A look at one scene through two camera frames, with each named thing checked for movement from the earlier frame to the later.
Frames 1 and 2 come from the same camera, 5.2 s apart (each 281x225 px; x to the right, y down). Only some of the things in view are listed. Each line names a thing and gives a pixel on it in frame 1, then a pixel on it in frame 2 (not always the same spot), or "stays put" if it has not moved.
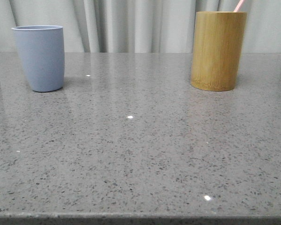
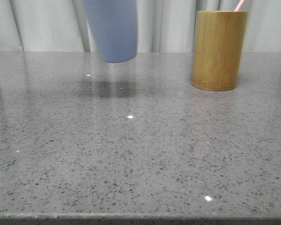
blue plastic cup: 41,49 to 114,24
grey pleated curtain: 137,26 stays put
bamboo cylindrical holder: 217,50 stays put
